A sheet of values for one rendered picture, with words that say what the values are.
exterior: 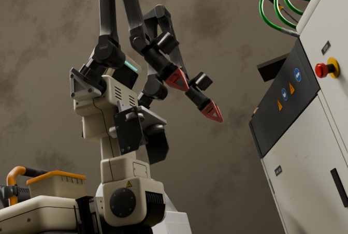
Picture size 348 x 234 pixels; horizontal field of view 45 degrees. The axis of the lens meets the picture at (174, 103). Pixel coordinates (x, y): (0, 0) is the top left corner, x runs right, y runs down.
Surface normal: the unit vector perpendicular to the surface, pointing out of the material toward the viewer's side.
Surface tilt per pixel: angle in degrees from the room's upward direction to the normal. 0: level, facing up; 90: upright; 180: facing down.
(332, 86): 90
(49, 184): 92
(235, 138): 90
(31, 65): 90
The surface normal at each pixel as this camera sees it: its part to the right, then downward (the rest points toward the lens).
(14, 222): -0.36, -0.27
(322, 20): -0.97, 0.22
